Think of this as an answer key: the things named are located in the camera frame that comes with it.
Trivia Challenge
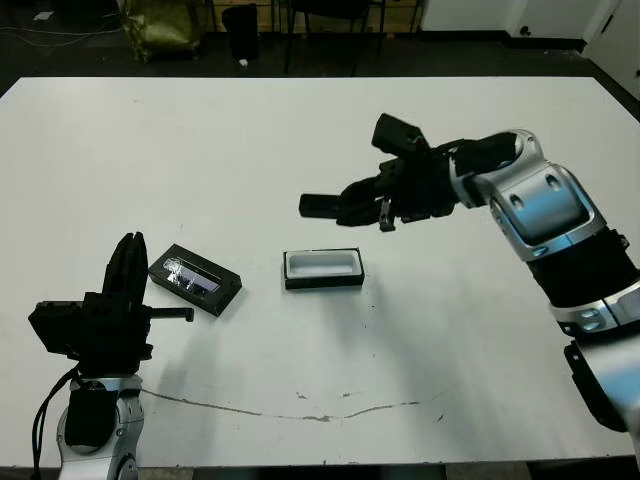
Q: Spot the white door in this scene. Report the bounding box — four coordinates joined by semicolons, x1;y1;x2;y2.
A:
583;0;640;99

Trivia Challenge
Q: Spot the yellow green plastic bag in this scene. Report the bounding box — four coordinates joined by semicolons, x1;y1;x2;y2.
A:
121;0;201;64

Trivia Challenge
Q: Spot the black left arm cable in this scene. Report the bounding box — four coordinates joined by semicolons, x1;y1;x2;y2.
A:
30;367;84;480

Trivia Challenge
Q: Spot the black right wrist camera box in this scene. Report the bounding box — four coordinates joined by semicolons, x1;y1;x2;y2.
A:
371;113;432;157

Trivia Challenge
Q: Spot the black upright bin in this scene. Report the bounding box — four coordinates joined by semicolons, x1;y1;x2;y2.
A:
221;3;261;62

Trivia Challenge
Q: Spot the black box base white tray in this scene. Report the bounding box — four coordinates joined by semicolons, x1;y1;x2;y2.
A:
281;246;365;292

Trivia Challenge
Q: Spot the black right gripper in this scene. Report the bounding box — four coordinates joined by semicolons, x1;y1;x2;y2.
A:
335;149;459;232

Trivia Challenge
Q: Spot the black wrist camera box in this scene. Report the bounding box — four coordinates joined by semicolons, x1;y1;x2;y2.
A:
28;299;86;355
371;113;432;157

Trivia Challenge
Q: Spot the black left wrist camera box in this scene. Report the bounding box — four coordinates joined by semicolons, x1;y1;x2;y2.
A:
28;299;86;355

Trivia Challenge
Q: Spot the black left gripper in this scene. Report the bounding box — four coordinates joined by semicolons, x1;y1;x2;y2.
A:
79;231;195;374

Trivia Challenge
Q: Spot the black glossy box lid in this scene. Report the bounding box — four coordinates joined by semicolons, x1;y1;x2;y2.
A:
148;243;245;318

